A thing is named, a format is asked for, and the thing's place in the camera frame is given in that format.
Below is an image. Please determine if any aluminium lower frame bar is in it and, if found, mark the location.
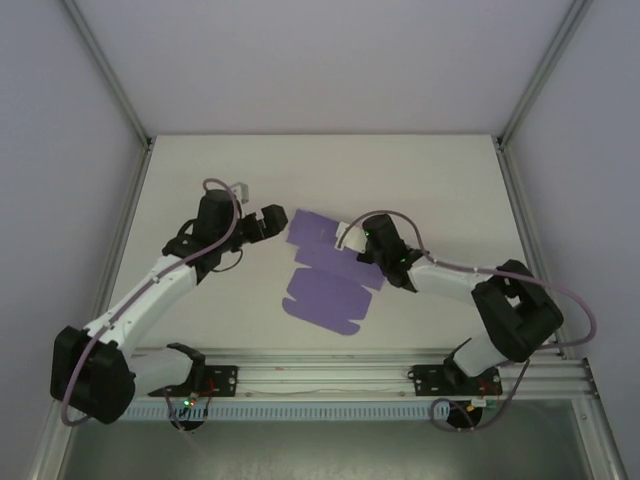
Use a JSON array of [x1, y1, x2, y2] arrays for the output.
[[27, 399, 76, 480], [569, 394, 629, 480]]

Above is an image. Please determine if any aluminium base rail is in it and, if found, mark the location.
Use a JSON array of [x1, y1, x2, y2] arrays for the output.
[[119, 348, 599, 401]]

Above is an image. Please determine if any aluminium table side rail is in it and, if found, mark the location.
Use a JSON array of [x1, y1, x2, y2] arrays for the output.
[[493, 137, 576, 361], [97, 139, 154, 321]]

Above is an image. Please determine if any left gripper thin black cable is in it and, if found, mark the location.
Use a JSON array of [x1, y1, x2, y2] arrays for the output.
[[214, 247, 245, 274]]

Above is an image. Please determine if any aluminium frame post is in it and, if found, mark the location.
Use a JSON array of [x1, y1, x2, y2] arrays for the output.
[[59, 0, 154, 149], [497, 0, 596, 146]]

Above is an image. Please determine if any slotted grey cable duct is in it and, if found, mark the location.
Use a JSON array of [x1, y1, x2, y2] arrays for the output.
[[122, 403, 484, 422]]

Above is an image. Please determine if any grey sheet metal panel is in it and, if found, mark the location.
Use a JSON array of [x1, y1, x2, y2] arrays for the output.
[[54, 399, 601, 480]]

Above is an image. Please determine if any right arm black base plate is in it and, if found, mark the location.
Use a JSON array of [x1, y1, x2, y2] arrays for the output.
[[408, 364, 503, 399]]

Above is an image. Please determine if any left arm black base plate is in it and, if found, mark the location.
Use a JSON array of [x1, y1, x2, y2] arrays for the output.
[[149, 364, 239, 400]]

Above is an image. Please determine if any purple cardboard box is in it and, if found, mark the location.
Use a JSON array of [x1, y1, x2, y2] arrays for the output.
[[281, 208, 389, 337]]

